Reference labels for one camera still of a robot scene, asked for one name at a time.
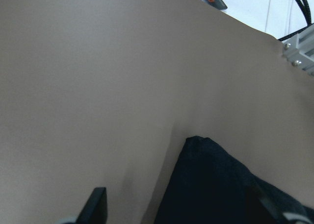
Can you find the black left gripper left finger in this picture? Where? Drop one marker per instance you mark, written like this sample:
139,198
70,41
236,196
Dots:
95,210

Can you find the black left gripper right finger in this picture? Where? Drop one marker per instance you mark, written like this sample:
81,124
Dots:
260,209

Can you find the black graphic t-shirt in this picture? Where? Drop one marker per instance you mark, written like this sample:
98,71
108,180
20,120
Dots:
207,186

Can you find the aluminium frame post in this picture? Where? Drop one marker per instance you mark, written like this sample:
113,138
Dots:
299,50

